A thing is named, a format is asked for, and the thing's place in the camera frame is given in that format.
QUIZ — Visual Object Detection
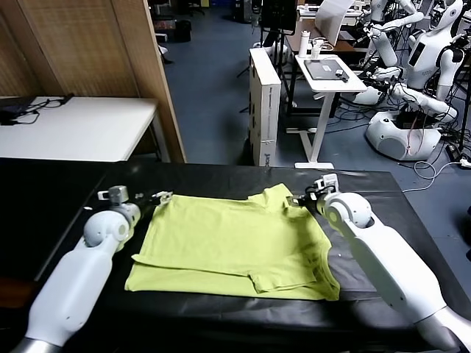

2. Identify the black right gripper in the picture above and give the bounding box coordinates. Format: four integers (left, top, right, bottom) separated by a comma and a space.
285, 194, 321, 210

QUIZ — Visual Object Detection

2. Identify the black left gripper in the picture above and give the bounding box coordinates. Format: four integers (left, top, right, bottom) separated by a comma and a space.
134, 190, 174, 213

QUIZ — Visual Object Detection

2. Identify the yellow-green t-shirt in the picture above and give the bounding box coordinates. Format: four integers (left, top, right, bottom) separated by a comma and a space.
124, 183, 341, 302

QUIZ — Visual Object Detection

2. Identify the black table cover sheet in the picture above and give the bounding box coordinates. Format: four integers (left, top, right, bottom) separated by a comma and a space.
35, 161, 471, 350

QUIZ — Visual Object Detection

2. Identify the tall white cardboard box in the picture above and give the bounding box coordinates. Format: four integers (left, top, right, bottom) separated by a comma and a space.
248, 47, 283, 168

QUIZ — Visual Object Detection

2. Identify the white standing desk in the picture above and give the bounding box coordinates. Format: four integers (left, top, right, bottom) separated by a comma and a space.
286, 54, 368, 170

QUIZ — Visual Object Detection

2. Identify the white table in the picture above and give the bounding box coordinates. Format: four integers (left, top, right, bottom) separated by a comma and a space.
0, 96, 172, 163

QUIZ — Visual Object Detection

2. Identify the grey closed laptop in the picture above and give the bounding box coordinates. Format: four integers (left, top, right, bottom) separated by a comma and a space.
304, 59, 350, 82

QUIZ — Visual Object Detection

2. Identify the white bottle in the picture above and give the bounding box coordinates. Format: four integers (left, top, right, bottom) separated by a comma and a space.
297, 30, 311, 59

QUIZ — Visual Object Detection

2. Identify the brown wooden desk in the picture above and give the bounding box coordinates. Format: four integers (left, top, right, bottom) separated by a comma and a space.
285, 30, 369, 55

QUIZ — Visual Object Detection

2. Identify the wooden partition screen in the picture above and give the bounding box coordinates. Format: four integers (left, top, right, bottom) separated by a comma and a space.
0, 0, 187, 164

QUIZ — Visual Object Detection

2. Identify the black bin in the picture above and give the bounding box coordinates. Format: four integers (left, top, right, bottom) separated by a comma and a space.
174, 20, 192, 43

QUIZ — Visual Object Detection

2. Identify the flat black device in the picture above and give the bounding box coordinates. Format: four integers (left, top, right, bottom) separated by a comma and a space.
0, 97, 32, 115

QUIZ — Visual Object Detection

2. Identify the white curved sheet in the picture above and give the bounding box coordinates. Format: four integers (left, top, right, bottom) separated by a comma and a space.
314, 0, 356, 46

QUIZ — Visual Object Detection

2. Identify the black panel on stand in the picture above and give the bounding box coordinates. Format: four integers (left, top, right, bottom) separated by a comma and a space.
237, 0, 297, 79

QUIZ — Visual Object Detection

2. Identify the black tripod stand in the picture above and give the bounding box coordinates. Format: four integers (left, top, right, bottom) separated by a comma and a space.
455, 62, 471, 153

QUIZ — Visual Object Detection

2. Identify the white humanoid robot with base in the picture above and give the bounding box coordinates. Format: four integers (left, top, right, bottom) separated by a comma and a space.
351, 0, 471, 163

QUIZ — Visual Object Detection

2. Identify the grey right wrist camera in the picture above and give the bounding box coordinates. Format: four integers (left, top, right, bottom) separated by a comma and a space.
312, 173, 339, 194

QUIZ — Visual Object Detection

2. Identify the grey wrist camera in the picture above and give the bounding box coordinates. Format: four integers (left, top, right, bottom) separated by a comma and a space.
97, 185, 130, 205
312, 173, 339, 194

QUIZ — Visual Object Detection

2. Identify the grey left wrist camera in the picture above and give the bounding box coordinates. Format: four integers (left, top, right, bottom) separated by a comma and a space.
97, 185, 130, 205

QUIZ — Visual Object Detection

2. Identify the white floor cable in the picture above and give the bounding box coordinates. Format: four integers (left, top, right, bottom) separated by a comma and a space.
401, 157, 471, 193

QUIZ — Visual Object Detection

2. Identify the black cable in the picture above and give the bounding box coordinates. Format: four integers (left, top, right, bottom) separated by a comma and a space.
18, 93, 77, 124

